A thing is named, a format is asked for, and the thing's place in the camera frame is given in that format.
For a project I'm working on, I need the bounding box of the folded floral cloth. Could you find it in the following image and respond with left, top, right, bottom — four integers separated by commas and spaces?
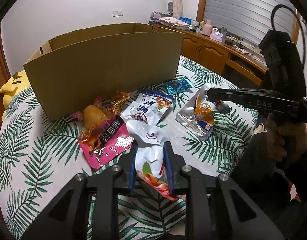
160, 17, 190, 28

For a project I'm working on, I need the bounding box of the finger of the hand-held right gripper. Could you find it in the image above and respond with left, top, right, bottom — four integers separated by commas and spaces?
206, 87, 244, 98
211, 94, 246, 105

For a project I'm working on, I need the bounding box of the gold foil wrapper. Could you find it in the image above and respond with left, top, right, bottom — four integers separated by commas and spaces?
105, 92, 131, 117

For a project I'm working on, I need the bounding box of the leaf print blanket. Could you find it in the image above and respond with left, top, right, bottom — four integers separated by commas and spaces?
0, 55, 259, 240

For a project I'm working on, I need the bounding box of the black cable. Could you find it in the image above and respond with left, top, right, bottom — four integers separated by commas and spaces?
271, 4, 307, 65

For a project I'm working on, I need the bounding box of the white packet with blue print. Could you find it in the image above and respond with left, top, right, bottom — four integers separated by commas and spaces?
120, 89, 174, 127

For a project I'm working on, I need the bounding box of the pink packet with black label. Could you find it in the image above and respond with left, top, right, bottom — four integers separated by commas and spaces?
77, 116, 134, 169

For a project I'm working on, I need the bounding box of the blue candy wrapper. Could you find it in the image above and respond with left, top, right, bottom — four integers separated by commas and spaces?
165, 76, 193, 96

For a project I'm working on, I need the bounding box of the wooden sideboard cabinet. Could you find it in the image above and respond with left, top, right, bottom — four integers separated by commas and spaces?
152, 24, 269, 85

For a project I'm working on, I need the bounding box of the grey window blind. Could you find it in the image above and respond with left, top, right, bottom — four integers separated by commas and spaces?
205, 0, 298, 45

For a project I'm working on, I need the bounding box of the person's right hand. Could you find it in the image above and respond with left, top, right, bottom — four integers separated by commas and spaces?
266, 110, 307, 165

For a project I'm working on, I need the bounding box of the pink thermos jug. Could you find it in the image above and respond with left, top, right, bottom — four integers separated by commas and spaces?
202, 20, 213, 37

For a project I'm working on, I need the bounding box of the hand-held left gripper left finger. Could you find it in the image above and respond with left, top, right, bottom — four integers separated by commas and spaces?
21, 141, 139, 240

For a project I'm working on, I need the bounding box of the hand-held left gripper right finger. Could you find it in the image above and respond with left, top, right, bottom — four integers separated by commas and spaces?
163, 141, 285, 240

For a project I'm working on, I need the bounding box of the silver and orange packet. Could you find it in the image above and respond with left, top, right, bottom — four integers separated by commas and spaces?
176, 84, 230, 141

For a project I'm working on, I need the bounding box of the yellow plush toy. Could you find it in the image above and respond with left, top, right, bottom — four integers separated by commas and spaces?
0, 70, 29, 120

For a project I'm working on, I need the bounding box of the pink tissue box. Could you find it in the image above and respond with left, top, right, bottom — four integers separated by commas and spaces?
210, 31, 225, 42

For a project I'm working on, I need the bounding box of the yellow snack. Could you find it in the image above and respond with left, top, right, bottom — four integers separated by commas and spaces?
72, 96, 116, 140

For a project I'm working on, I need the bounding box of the brown cardboard box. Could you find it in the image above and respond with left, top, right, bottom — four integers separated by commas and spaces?
23, 22, 185, 122

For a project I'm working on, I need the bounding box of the white power strip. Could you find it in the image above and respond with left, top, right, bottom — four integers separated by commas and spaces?
230, 40, 249, 49

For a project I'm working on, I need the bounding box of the lilac storage bag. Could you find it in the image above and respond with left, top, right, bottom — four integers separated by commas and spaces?
151, 11, 169, 21

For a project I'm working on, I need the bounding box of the person's right forearm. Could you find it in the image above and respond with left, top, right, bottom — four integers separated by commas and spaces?
230, 130, 307, 205

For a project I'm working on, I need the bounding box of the white packet with red print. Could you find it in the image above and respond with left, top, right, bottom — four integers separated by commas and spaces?
125, 120, 179, 201

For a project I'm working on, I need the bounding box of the wooden window frame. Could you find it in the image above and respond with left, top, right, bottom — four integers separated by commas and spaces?
196, 0, 209, 23

